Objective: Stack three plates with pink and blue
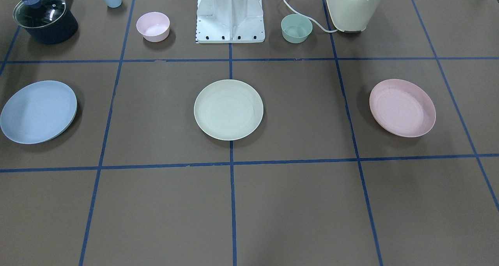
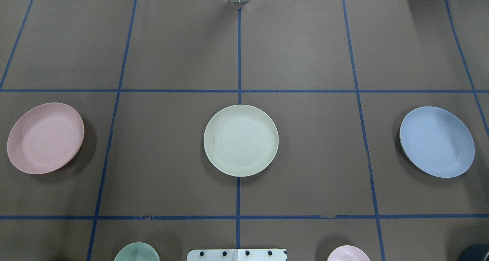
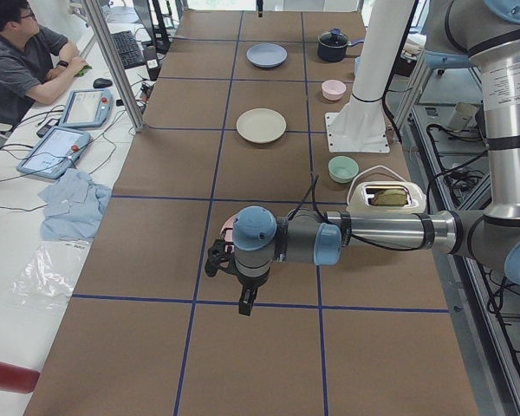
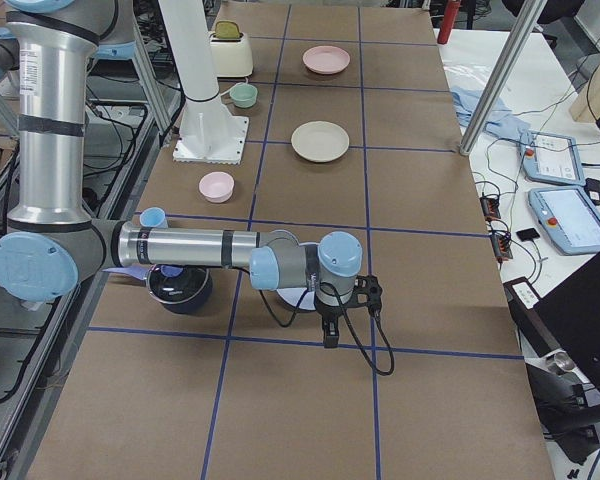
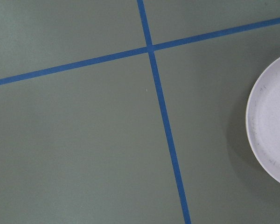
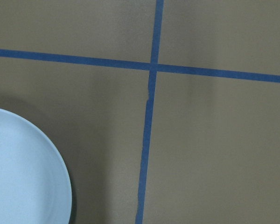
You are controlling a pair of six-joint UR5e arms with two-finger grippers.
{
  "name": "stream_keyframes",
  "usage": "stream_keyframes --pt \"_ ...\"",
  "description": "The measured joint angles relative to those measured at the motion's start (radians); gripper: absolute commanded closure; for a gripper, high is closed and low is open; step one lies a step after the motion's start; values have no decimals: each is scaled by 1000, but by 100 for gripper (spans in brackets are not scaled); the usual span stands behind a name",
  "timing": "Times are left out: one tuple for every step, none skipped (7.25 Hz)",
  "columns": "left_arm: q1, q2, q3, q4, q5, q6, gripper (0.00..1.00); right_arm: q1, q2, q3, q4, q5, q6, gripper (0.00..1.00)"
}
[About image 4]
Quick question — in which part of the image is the dark blue lidded pot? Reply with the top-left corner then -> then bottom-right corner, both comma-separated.
104,264 -> 213,315

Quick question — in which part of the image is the green bowl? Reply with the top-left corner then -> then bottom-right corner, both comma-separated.
229,82 -> 258,109

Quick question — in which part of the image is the pink plate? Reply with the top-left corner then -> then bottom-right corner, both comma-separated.
302,45 -> 350,75

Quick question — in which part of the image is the teach pendant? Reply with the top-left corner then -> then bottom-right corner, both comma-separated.
520,130 -> 585,186
527,186 -> 600,256

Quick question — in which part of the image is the blue cup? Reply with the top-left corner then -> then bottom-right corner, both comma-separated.
139,207 -> 168,228

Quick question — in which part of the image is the blue plate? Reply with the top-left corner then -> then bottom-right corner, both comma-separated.
276,242 -> 322,312

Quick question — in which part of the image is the cream toaster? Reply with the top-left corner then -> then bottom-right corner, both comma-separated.
209,20 -> 254,78

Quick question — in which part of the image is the lower teach pendant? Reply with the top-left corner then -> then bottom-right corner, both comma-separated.
527,186 -> 600,256

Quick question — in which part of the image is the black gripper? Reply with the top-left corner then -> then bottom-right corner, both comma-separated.
315,299 -> 346,348

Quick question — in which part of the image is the light blue cloth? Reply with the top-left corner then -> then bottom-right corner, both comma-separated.
450,84 -> 531,143

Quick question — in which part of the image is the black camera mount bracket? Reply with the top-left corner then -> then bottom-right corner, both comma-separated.
347,275 -> 383,317

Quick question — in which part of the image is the red bottle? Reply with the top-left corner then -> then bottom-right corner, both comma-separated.
437,0 -> 461,45

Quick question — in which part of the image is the upper teach pendant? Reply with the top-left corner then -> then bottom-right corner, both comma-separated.
520,130 -> 585,186

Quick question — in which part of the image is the beige plate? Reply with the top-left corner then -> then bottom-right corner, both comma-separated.
291,121 -> 350,163

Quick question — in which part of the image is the pink bowl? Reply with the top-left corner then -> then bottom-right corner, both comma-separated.
198,171 -> 235,203

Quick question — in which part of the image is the white pedestal column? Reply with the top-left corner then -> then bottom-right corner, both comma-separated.
159,0 -> 249,164

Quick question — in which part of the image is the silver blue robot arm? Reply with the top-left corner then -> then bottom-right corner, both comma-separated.
0,1 -> 363,348

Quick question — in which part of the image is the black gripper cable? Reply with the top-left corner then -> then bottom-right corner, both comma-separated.
256,279 -> 396,377

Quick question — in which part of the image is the aluminium frame post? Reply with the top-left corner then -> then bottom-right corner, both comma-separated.
459,0 -> 546,156

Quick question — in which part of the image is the black laptop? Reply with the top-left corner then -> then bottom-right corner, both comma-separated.
504,252 -> 600,391

